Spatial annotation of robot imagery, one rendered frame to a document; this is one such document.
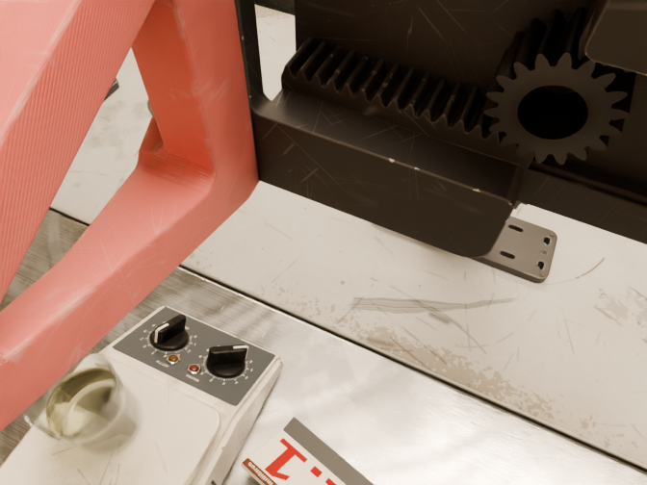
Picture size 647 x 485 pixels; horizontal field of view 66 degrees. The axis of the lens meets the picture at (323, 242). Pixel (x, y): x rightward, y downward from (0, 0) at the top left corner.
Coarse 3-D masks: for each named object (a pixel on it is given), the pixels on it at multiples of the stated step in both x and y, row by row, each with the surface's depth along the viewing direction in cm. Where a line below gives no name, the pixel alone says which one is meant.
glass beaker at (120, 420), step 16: (96, 352) 31; (80, 368) 33; (112, 368) 31; (112, 384) 30; (112, 400) 30; (128, 400) 33; (32, 416) 29; (96, 416) 29; (112, 416) 31; (128, 416) 33; (48, 432) 29; (80, 432) 28; (96, 432) 30; (112, 432) 32; (128, 432) 33; (80, 448) 31; (96, 448) 32; (112, 448) 33
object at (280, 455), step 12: (276, 444) 42; (288, 444) 42; (264, 456) 40; (276, 456) 40; (288, 456) 41; (300, 456) 42; (264, 468) 39; (276, 468) 39; (288, 468) 40; (300, 468) 41; (312, 468) 41; (276, 480) 38; (288, 480) 39; (300, 480) 39; (312, 480) 40; (324, 480) 40
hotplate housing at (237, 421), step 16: (144, 320) 45; (112, 352) 41; (144, 368) 40; (272, 368) 44; (176, 384) 39; (256, 384) 41; (272, 384) 45; (208, 400) 38; (256, 400) 41; (224, 416) 38; (240, 416) 38; (256, 416) 43; (224, 432) 37; (240, 432) 40; (224, 448) 37; (240, 448) 42; (208, 464) 36; (224, 464) 39; (208, 480) 36
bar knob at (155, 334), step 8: (168, 320) 43; (176, 320) 43; (184, 320) 43; (160, 328) 42; (168, 328) 42; (176, 328) 43; (184, 328) 44; (152, 336) 43; (160, 336) 42; (168, 336) 42; (176, 336) 43; (184, 336) 44; (152, 344) 42; (160, 344) 42; (168, 344) 42; (176, 344) 42; (184, 344) 43
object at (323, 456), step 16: (288, 432) 43; (304, 432) 43; (304, 448) 43; (320, 448) 43; (320, 464) 42; (336, 464) 42; (256, 480) 38; (336, 480) 41; (352, 480) 41; (368, 480) 41
